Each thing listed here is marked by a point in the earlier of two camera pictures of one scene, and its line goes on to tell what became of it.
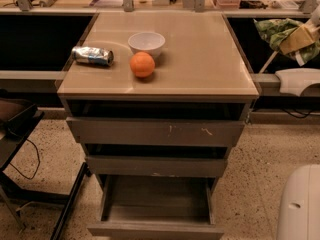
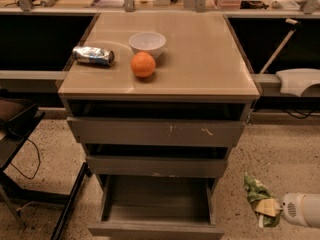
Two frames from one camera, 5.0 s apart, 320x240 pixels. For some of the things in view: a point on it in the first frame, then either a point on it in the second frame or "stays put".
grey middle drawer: [156, 166] stays put
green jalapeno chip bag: [274, 31] -> [256, 192]
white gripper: [295, 40] -> [290, 209]
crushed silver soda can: [92, 55] stays put
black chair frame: [17, 118] stays put
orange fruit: [142, 64] stays put
